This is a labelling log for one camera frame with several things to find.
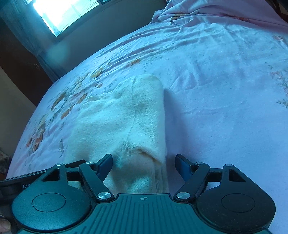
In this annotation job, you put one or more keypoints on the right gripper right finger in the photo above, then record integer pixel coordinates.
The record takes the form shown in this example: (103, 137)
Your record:
(195, 178)

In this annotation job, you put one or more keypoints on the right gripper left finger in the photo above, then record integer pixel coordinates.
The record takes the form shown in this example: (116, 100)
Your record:
(94, 174)

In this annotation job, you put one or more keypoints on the cream knit sweater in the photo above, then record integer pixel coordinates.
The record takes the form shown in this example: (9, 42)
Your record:
(129, 124)

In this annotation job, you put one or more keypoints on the person's right hand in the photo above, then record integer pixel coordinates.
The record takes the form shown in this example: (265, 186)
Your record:
(5, 225)

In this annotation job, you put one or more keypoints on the pink floral bed sheet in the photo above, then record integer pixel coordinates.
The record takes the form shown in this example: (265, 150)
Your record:
(224, 91)

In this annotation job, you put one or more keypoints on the dark wooden door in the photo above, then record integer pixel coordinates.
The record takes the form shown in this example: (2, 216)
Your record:
(22, 67)

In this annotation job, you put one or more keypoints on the pink quilt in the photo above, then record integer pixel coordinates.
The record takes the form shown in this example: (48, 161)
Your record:
(252, 11)

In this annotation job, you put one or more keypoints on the left blue-grey curtain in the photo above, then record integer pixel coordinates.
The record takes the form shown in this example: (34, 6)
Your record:
(29, 28)

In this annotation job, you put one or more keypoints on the window with frame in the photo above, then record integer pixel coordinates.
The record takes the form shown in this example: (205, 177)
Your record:
(55, 17)

